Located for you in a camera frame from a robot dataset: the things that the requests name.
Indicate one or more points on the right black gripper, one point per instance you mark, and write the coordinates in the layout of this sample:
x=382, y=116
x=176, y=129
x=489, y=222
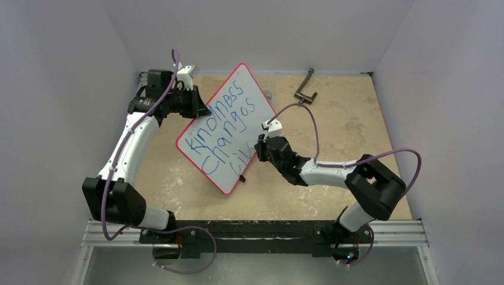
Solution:
x=261, y=148

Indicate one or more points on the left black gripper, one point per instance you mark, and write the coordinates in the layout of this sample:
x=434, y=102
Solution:
x=197, y=108

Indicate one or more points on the red framed whiteboard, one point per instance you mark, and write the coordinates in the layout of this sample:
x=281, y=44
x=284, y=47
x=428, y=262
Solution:
x=221, y=145

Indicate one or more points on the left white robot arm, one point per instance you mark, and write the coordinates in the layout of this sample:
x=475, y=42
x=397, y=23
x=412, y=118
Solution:
x=111, y=195

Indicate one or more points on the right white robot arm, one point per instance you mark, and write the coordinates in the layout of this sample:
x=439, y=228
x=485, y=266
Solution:
x=375, y=187

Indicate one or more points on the clear plastic screw box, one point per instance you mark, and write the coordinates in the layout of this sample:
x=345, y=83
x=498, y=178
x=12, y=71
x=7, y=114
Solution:
x=269, y=87

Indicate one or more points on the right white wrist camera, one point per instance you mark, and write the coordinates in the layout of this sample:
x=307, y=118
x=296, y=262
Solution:
x=272, y=128

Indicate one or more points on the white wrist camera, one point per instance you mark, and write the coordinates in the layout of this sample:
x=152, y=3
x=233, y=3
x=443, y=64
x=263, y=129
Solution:
x=272, y=128
x=186, y=74

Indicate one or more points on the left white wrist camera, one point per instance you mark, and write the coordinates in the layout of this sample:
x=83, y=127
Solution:
x=186, y=74

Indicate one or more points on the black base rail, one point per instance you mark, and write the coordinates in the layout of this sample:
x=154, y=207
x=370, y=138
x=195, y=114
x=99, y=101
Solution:
x=319, y=238

